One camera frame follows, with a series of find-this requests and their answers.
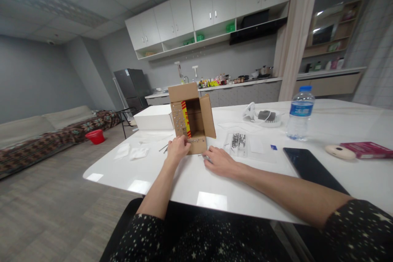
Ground person's left hand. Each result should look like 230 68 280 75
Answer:
165 134 193 165

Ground person's right hand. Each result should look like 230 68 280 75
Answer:
202 146 244 180

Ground brown cardboard box with screws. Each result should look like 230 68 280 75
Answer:
167 82 217 156

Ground pile of metal screws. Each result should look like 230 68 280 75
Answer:
229 133 248 156

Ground white rectangular box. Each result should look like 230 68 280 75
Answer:
133 104 174 131

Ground clear plastic bag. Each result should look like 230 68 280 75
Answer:
223 131 278 164

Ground white crumpled tissues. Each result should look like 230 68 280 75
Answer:
113 143 150 162

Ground black chair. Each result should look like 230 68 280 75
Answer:
117 106 145 140

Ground kitchen counter with bottles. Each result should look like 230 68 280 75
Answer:
145 65 284 108

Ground grey refrigerator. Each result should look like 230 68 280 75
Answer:
113 68 151 111

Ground person's body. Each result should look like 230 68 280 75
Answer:
99 197 393 262

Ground red bucket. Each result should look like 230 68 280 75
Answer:
84 129 106 145

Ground clear plastic water bottle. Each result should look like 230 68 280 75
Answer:
286 86 316 142

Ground black smartphone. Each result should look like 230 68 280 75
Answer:
282 147 351 197

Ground cream oval device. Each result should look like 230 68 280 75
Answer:
325 144 357 161

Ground black range hood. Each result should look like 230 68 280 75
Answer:
229 17 288 46

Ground sofa with patterned blanket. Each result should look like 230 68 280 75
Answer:
0 105 122 180

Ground pink flat box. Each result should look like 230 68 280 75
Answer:
339 141 393 160

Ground white device with cable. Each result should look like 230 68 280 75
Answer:
218 101 285 132

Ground white wall cabinets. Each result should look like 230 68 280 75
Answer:
124 0 296 62

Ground wooden wall shelf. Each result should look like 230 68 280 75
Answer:
302 0 364 59

